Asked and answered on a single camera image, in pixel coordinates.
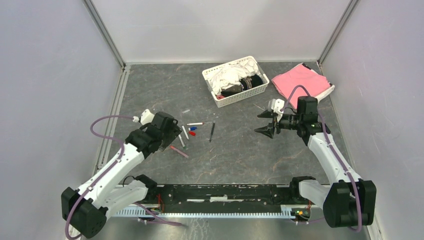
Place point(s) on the white folded cloth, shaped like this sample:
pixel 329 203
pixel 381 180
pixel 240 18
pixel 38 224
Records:
pixel 317 85

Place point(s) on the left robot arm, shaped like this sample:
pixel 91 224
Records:
pixel 87 208

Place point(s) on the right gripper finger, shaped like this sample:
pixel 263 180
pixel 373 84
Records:
pixel 266 114
pixel 268 130

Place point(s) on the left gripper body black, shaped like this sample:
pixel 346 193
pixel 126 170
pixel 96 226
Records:
pixel 168 137

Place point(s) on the white marker pen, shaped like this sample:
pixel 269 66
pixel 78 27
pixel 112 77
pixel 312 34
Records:
pixel 185 132

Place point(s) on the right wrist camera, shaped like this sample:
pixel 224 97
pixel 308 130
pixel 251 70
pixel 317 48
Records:
pixel 275 106

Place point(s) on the pink folded cloth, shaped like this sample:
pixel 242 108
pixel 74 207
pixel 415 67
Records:
pixel 285 83

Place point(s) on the red tipped white marker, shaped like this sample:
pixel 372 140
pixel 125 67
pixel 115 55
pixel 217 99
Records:
pixel 195 124

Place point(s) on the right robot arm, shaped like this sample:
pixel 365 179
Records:
pixel 350 200

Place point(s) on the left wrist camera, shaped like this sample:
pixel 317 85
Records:
pixel 145 117

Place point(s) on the black cloth in basket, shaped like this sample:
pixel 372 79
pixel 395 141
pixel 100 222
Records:
pixel 247 83

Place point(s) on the black pen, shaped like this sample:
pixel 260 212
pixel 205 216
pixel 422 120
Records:
pixel 212 130

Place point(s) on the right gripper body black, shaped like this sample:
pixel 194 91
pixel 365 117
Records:
pixel 290 121

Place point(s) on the white plastic basket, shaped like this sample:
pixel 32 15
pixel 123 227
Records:
pixel 221 101

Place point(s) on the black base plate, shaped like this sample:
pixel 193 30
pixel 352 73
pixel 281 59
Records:
pixel 223 198

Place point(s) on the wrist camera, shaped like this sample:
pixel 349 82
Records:
pixel 275 106
pixel 145 117

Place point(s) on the white cloth in basket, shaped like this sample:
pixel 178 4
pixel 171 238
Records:
pixel 230 74

